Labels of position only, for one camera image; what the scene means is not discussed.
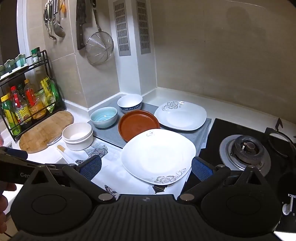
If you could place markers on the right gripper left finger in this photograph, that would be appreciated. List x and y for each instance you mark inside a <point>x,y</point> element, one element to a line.
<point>82,175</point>

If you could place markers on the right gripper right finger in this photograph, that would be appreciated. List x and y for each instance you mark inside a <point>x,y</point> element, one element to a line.
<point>210,178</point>

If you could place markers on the large white floral square plate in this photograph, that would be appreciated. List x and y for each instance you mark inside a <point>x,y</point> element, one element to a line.
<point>158,157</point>

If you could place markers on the teal glazed bowl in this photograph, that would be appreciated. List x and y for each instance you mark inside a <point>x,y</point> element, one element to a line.
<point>104,117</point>

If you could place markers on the brown round plate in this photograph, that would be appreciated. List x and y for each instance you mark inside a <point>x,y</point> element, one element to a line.
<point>136,122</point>

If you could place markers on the white bowl blue pattern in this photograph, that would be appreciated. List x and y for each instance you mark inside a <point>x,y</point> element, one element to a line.
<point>130,102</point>

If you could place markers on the person's left hand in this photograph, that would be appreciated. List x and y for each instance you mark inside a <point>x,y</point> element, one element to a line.
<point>4,205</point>

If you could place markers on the bamboo cutting board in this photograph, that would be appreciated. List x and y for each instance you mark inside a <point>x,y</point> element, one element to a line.
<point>37,138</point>

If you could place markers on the black gas stove top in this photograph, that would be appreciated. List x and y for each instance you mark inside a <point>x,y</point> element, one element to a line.
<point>281,177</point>

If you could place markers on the red label sauce bottle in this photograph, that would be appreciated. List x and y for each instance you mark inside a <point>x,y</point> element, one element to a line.
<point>21,109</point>

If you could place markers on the yellow oil bottle red cap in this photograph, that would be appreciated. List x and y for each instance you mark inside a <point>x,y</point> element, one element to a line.
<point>35,104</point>

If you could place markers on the green label bottle yellow cap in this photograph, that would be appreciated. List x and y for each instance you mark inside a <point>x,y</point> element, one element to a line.
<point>7,105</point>

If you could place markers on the black pot support grate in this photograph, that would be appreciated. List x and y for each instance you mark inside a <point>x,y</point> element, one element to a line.
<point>282,144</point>

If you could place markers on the black spice rack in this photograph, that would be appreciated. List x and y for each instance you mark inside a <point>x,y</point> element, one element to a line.
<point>59,104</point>

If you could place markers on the yellow green snack packet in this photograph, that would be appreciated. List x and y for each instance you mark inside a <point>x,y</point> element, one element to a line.
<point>51,93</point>

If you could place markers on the white stove knob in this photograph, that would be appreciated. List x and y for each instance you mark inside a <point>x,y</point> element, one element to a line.
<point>287,208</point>

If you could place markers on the teal lidded spice jars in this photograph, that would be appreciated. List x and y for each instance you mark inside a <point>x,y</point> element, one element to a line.
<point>14,65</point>

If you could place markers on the green cap seasoning jar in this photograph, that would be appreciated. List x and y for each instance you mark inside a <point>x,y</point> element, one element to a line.
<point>36,55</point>

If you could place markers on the hanging metal ladle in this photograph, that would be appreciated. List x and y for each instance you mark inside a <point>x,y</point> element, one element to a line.
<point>58,29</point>

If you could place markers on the hanging metal utensils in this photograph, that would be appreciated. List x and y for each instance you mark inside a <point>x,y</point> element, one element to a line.
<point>47,15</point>

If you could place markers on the white spatula wooden handle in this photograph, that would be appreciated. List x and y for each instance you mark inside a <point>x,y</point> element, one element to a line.
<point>68,155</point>

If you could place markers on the gas burner with metal ring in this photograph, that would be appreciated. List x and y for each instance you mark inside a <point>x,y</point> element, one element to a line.
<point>239,151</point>

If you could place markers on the metal wire strainer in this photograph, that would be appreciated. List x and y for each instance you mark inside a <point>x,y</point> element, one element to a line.
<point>100,45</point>

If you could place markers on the cleaver with wooden handle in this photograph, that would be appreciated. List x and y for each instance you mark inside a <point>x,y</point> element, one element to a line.
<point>80,21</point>

